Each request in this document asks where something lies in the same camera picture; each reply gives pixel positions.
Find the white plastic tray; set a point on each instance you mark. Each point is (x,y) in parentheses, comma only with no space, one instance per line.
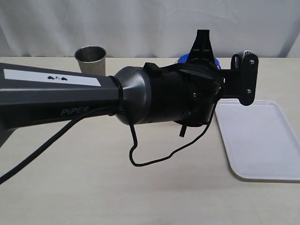
(260,143)

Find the blue plastic container lid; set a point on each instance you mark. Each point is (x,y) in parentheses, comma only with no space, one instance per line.
(185,58)

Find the stainless steel cup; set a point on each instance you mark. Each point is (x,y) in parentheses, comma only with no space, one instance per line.
(91,60)

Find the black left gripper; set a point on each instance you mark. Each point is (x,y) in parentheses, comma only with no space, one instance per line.
(201,44)

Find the white backdrop curtain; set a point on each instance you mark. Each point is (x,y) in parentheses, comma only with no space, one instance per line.
(148,28)

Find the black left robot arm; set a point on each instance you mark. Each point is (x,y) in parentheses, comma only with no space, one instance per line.
(183,92)

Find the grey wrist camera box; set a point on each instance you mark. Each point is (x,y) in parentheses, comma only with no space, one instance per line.
(240,79)

